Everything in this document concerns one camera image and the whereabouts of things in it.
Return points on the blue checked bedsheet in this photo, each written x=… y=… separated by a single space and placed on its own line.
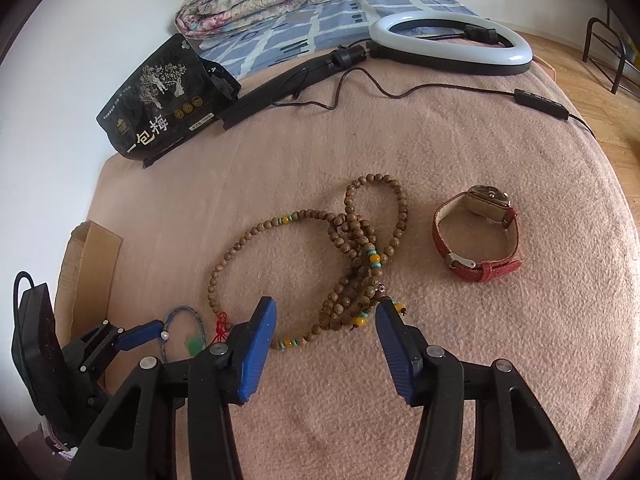
x=310 y=25

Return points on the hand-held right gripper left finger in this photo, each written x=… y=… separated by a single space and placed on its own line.
x=257 y=350

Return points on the cardboard box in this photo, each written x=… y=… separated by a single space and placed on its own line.
x=87 y=270

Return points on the pink fleece blanket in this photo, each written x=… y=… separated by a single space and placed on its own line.
x=500 y=335

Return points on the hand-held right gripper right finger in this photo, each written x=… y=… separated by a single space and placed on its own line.
x=395 y=355

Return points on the black printed snack bag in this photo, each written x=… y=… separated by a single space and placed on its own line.
x=155 y=105

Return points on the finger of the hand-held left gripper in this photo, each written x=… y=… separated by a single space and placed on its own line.
x=140 y=335

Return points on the dark metal shoe rack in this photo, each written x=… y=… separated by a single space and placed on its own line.
x=592 y=21

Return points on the black folded tripod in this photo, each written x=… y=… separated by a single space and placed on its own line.
x=280 y=90

